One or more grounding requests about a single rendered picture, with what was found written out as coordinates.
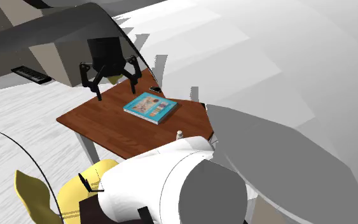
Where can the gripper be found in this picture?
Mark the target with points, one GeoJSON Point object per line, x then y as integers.
{"type": "Point", "coordinates": [106, 52]}

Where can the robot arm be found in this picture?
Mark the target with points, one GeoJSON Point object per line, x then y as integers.
{"type": "Point", "coordinates": [147, 186]}

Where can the yellow chair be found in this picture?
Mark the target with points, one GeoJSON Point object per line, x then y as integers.
{"type": "Point", "coordinates": [115, 79]}
{"type": "Point", "coordinates": [73, 192]}

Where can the black phone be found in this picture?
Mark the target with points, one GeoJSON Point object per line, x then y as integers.
{"type": "Point", "coordinates": [155, 89]}

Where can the brown wooden table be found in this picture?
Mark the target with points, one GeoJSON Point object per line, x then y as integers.
{"type": "Point", "coordinates": [110, 124]}

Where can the teal picture book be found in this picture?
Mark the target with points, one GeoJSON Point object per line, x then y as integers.
{"type": "Point", "coordinates": [150, 107]}

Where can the beige cabinet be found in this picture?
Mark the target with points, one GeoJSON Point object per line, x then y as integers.
{"type": "Point", "coordinates": [57, 62]}

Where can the black keyboard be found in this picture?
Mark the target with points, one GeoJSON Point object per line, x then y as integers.
{"type": "Point", "coordinates": [31, 74]}

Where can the small white bottle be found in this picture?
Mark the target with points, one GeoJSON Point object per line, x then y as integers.
{"type": "Point", "coordinates": [179, 135]}

